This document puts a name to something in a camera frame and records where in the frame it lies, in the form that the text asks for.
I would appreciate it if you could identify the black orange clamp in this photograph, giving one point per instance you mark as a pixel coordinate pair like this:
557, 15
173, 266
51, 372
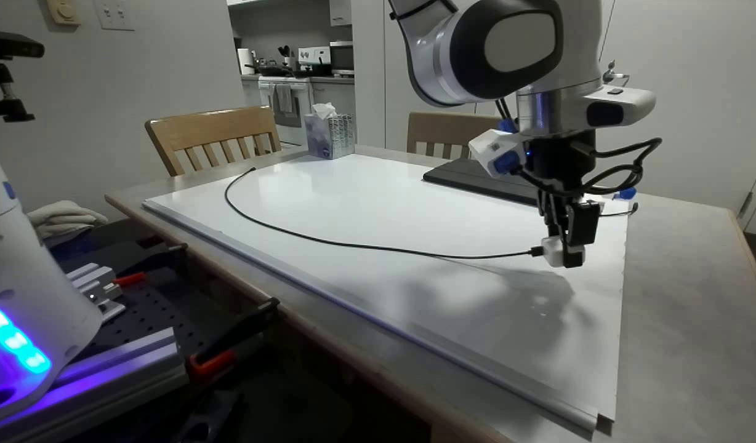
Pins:
222, 354

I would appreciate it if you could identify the white board mat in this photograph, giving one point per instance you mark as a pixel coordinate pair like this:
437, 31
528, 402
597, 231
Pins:
439, 266

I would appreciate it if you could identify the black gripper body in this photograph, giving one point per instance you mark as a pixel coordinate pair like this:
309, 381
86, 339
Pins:
560, 165

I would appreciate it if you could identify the left wooden chair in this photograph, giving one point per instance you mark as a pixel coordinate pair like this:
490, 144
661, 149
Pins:
217, 135

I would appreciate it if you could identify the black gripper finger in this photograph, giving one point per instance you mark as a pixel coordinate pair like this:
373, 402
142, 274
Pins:
584, 226
548, 210

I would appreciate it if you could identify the black camera on stand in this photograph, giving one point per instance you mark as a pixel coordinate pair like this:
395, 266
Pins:
16, 46

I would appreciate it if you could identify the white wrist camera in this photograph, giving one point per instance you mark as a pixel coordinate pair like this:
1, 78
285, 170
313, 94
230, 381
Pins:
618, 106

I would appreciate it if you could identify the white cloth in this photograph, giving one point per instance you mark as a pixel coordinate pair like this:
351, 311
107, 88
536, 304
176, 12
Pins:
65, 220

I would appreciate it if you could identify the round beige thermostat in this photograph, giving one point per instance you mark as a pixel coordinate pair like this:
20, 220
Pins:
63, 13

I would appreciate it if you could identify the wooden chair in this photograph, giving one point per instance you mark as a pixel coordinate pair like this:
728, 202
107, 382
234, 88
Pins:
217, 135
443, 135

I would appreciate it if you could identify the right wooden chair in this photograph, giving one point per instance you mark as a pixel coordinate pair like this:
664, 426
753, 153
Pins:
443, 135

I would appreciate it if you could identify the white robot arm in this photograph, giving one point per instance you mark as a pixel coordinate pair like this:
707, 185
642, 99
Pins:
546, 56

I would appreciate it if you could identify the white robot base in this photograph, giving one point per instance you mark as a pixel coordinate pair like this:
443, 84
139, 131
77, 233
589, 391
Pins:
42, 319

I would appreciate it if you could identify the white power adapter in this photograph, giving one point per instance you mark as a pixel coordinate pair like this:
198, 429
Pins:
560, 254

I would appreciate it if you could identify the black breadboard mount plate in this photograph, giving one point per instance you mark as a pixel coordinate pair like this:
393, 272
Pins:
158, 287

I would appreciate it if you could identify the white stove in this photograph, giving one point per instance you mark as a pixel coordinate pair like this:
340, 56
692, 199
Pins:
290, 99

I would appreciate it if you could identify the black laptop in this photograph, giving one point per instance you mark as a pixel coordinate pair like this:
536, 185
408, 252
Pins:
472, 178

